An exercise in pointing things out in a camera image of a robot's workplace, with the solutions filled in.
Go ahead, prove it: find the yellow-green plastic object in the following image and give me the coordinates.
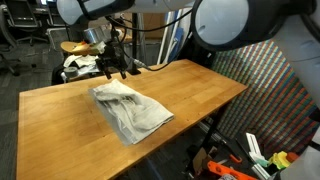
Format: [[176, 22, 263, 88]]
[[268, 150, 292, 170]]

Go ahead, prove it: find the brown cardboard box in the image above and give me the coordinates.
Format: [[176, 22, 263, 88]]
[[123, 12, 165, 38]]

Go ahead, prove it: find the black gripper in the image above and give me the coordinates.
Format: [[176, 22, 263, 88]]
[[95, 43, 128, 80]]

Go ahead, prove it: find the grey duct tape roll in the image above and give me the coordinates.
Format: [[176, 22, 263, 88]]
[[63, 66, 80, 80]]

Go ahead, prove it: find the small red hand tool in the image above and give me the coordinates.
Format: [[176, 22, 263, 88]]
[[76, 40, 89, 49]]

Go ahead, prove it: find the red round object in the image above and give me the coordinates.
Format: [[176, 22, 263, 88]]
[[285, 151, 300, 164]]

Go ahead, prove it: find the blue leaning board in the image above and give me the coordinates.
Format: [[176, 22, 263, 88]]
[[169, 26, 185, 63]]

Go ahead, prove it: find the black vertical pole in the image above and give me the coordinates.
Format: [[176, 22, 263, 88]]
[[127, 12, 143, 76]]

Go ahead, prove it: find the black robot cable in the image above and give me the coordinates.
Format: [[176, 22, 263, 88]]
[[104, 8, 196, 73]]

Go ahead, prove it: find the black table leg frame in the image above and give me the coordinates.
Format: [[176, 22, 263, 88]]
[[184, 106, 231, 174]]

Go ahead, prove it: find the black clamp orange handle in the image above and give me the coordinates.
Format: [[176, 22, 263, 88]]
[[214, 132, 244, 165]]

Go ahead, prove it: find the black office chair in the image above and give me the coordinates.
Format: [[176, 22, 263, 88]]
[[0, 3, 22, 77], [5, 0, 50, 46]]

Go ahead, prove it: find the white cloth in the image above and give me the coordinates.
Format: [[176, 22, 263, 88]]
[[89, 78, 175, 146]]

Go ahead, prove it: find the multicoloured patterned backdrop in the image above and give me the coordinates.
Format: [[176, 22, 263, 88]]
[[208, 39, 320, 158]]

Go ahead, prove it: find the flat cardboard piece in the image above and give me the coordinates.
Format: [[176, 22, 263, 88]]
[[191, 145, 218, 174]]

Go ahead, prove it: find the grey cabinet wooden top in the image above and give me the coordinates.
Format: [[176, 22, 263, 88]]
[[109, 24, 159, 73]]

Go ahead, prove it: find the round wooden side table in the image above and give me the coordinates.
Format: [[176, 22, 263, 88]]
[[60, 40, 98, 56]]

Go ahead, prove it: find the white plastic bracket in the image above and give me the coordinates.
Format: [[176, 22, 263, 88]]
[[245, 132, 266, 164]]

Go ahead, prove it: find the aluminium rail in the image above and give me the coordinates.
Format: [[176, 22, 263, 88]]
[[196, 120, 234, 148]]

